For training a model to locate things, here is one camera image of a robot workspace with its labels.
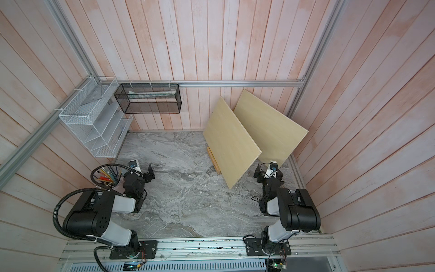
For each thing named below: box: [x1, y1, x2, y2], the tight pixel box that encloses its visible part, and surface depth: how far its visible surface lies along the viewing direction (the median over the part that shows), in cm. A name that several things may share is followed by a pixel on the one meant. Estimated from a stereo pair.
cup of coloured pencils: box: [90, 163, 134, 191], surface depth 84 cm
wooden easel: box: [206, 146, 222, 174], surface depth 100 cm
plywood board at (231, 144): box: [202, 95, 263, 190], surface depth 85 cm
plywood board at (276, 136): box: [233, 88, 309, 167], surface depth 89 cm
